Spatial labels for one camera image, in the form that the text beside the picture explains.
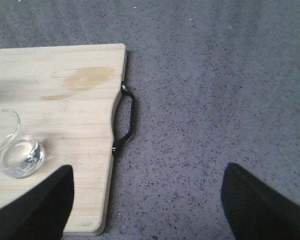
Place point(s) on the black cutting board handle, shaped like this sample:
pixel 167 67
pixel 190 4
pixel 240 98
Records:
pixel 119 143

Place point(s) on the light wooden cutting board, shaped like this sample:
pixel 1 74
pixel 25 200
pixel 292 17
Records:
pixel 66 97

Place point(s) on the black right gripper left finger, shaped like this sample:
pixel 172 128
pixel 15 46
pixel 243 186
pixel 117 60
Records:
pixel 41 213

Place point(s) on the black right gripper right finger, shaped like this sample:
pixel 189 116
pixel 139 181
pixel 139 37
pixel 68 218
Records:
pixel 256 211

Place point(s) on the clear glass beaker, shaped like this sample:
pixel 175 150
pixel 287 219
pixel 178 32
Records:
pixel 21 155

